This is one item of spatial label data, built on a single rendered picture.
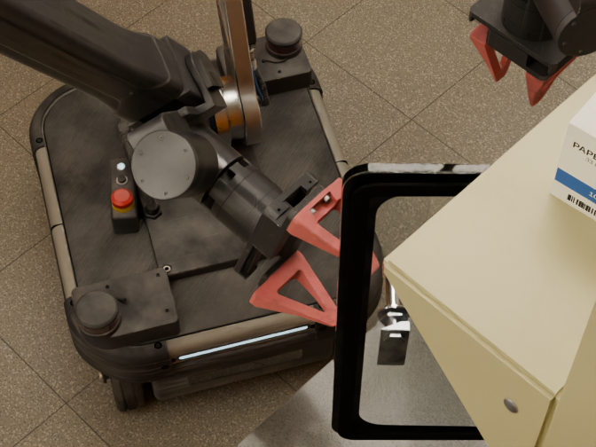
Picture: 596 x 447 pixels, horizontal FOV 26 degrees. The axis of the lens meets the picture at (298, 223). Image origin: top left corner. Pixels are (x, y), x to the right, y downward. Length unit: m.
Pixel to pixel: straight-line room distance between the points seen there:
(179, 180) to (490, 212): 0.42
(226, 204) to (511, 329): 0.51
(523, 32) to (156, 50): 0.34
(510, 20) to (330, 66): 1.58
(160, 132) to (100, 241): 1.17
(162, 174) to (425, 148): 1.61
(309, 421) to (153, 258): 0.98
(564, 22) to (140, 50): 0.35
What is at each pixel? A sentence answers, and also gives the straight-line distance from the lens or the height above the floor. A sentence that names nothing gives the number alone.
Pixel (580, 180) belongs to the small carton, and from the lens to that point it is 0.68.
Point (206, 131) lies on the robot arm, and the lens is 1.14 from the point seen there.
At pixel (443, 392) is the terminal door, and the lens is 1.12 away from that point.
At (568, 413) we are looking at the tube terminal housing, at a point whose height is 1.51.
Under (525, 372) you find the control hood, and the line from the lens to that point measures 0.64.
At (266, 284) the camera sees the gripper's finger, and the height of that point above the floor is 1.08.
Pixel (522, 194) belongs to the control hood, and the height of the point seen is 1.51.
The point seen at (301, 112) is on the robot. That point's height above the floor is 0.24.
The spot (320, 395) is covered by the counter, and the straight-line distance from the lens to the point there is 1.27.
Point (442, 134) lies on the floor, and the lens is 2.66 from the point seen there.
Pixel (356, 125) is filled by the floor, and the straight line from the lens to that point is 2.66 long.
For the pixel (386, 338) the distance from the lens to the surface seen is 1.00.
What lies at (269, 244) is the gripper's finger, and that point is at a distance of 1.10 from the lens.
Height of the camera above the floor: 2.07
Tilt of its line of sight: 55 degrees down
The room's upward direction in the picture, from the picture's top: straight up
